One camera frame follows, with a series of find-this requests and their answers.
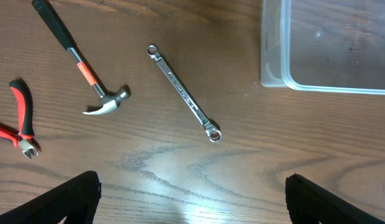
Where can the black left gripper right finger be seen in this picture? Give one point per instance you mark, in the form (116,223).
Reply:
(309,203)

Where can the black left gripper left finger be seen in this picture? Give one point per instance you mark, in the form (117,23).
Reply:
(74,201)

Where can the claw hammer black orange handle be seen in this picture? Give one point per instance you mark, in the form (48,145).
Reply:
(109,102)

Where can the silver double ring wrench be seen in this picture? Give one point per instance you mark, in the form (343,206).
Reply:
(214,134)

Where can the clear plastic container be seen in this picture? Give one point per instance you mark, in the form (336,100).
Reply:
(325,45)

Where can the red black handled pliers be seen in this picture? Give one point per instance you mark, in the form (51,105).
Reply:
(23,138)

